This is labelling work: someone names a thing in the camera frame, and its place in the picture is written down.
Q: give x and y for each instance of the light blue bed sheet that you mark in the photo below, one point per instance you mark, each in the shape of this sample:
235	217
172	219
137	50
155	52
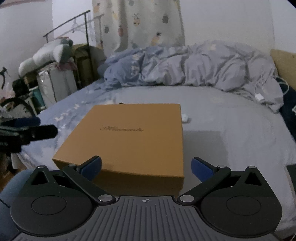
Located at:
224	129

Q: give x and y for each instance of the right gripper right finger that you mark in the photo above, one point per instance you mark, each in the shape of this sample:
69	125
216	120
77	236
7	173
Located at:
211	178

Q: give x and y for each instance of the small white eraser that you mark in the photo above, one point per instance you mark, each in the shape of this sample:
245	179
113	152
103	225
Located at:
185	118

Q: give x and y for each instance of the blue grey crumpled duvet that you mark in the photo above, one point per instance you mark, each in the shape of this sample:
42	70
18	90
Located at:
226	66

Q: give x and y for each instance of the white charger with cable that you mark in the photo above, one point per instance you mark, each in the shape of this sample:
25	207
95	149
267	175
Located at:
270	88

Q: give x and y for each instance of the wooden headboard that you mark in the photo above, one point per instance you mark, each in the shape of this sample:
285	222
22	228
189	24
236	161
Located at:
286	65

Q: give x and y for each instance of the black printed pillow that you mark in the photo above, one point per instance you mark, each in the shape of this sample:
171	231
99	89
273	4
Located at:
287	111

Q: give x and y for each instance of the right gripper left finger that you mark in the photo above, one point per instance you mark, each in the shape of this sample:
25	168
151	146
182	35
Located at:
82	177

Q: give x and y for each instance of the clear zip storage bag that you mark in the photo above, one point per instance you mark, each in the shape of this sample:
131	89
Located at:
55	85

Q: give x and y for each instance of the teal plastic storage bin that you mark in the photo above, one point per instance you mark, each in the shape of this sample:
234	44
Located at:
37	98

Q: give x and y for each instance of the black metal clothes rack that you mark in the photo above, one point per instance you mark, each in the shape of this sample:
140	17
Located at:
78	29

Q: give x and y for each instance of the orange box lid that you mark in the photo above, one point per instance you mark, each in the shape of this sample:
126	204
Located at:
140	145

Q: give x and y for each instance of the pineapple print curtain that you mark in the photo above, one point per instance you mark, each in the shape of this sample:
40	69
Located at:
131	24

